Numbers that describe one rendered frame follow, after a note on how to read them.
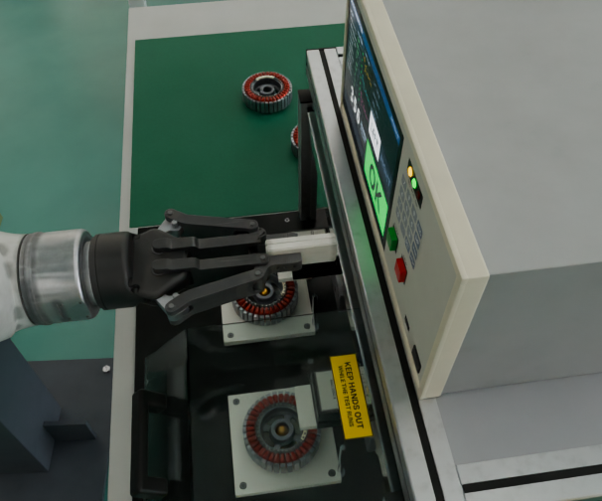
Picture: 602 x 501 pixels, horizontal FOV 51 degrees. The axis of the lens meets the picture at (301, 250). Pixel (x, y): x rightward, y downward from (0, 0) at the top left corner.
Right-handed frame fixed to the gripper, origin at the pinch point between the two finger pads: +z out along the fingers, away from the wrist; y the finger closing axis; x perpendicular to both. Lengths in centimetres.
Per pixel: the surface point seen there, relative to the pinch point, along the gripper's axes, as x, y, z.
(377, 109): 7.4, -11.4, 9.6
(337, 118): -6.9, -26.6, 8.6
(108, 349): -118, -59, -50
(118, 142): -119, -150, -51
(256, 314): -36.7, -15.5, -5.1
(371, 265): -6.7, -1.8, 8.1
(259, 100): -40, -72, 1
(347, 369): -11.6, 8.0, 4.0
